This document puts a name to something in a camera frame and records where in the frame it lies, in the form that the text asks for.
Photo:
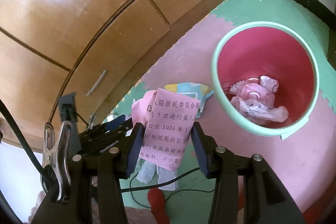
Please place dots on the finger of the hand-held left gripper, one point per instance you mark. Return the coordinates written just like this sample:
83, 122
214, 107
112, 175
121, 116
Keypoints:
102, 144
115, 121

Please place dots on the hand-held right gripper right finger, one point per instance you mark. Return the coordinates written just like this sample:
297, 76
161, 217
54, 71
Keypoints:
200, 155

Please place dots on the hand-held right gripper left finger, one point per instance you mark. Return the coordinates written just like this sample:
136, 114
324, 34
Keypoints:
134, 153

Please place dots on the pink printed paper sheet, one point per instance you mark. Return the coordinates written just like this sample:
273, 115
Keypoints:
168, 129

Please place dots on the light blue wet wipes pack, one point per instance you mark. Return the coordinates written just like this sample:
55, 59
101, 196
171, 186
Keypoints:
191, 88

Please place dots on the white printed plastic bag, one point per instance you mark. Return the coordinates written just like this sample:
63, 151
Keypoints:
262, 111

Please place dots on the clear plastic bottle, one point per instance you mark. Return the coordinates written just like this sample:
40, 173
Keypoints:
249, 92

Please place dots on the pink bin with green rim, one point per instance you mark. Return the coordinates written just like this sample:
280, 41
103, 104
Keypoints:
262, 56

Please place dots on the translucent plastic wrapper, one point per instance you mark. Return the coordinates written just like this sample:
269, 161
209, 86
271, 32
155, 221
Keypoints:
168, 178
147, 171

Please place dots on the metal spring clamp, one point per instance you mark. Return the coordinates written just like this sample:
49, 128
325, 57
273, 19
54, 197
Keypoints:
92, 120
60, 161

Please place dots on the red plastic stool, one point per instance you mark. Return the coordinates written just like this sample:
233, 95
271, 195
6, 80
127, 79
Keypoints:
157, 205

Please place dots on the light wooden cabinet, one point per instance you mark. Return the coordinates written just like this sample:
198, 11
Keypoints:
65, 16

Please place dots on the crumpled white paper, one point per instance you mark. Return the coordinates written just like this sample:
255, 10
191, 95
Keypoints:
269, 82

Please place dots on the green and pink foam mat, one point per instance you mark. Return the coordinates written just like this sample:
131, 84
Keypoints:
183, 43

